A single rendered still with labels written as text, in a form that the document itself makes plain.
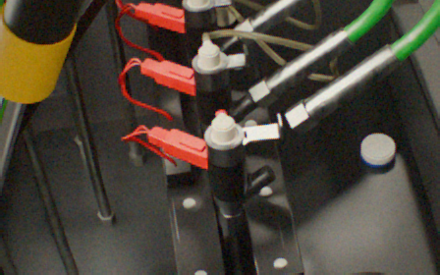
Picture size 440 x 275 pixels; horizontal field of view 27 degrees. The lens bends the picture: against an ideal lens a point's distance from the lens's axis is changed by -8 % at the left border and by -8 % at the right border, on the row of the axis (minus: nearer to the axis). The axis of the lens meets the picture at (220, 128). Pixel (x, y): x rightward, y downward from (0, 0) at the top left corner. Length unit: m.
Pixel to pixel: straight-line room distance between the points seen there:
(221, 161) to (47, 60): 0.50
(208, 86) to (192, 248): 0.13
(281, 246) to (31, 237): 0.33
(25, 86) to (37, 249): 0.79
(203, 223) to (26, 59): 0.60
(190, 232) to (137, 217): 0.22
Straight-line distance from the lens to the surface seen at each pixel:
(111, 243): 0.99
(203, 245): 0.78
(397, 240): 0.97
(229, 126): 0.69
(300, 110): 0.69
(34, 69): 0.21
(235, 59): 0.76
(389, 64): 0.67
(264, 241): 0.78
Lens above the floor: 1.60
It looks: 45 degrees down
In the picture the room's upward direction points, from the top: 6 degrees counter-clockwise
